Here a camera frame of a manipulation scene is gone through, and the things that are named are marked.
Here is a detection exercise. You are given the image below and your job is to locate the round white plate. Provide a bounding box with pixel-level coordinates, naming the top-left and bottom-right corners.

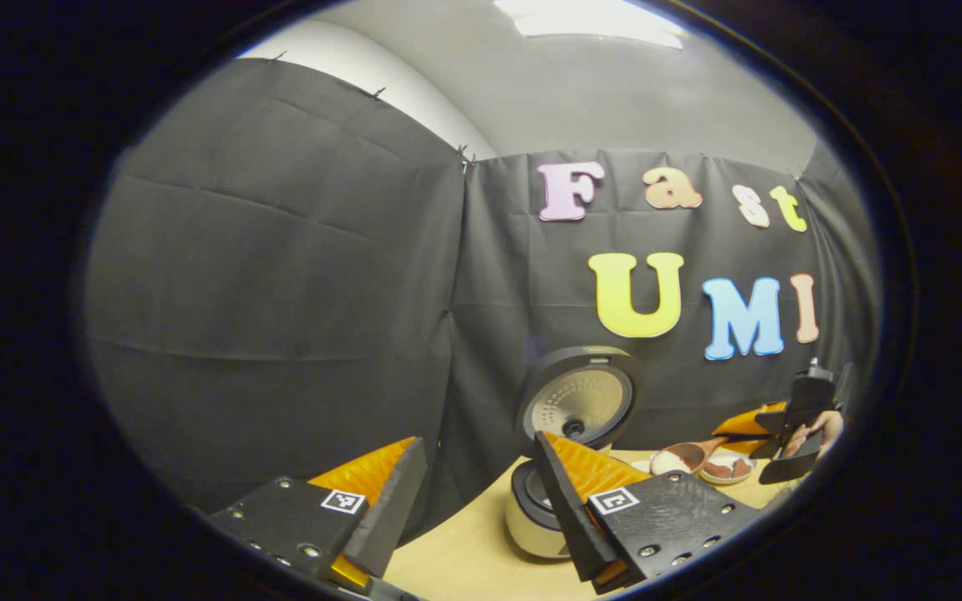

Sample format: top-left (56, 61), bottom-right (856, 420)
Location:
top-left (698, 451), bottom-right (757, 487)

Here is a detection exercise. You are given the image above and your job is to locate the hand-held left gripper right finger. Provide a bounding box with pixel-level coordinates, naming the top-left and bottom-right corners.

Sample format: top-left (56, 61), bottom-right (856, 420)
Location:
top-left (533, 431), bottom-right (762, 595)

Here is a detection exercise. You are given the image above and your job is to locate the dark grey rice cooker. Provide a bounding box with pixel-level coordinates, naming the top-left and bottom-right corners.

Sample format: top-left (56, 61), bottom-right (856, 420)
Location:
top-left (504, 346), bottom-right (643, 560)

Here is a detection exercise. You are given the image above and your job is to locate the ceiling light panel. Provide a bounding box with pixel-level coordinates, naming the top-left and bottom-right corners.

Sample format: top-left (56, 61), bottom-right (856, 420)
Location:
top-left (494, 0), bottom-right (686, 49)

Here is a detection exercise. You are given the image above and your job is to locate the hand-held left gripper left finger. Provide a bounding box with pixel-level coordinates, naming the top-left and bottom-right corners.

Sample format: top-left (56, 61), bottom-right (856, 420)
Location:
top-left (207, 436), bottom-right (429, 595)

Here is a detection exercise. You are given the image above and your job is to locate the brown wooden spoon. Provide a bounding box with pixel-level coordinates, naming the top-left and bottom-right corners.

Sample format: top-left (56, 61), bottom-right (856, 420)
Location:
top-left (650, 434), bottom-right (728, 477)

